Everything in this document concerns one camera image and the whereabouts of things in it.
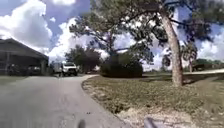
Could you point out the round dark bush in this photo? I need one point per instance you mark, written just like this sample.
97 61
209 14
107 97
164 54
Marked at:
120 68

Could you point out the spreading pine tree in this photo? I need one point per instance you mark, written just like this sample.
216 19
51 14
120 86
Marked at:
110 43

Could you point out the group of dark trees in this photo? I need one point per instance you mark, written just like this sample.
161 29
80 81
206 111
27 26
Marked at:
85 58

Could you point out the white vehicle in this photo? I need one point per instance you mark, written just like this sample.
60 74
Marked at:
69 69

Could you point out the grass verge with bare patches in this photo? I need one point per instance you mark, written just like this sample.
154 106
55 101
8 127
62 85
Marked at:
150 93

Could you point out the large leaning pine tree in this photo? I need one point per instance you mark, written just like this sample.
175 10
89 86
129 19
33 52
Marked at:
175 60

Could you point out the robot's own part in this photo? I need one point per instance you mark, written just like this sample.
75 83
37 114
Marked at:
81 124
149 122

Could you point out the grey asphalt road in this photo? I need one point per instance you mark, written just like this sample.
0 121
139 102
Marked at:
43 100

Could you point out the palm tree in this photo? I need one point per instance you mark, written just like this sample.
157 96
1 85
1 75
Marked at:
190 53

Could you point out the dark vehicle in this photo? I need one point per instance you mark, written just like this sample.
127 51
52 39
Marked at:
34 70

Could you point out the dark-roofed building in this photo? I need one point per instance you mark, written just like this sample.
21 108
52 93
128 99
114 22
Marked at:
16 50

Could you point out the pale side road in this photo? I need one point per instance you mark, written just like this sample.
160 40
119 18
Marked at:
210 71

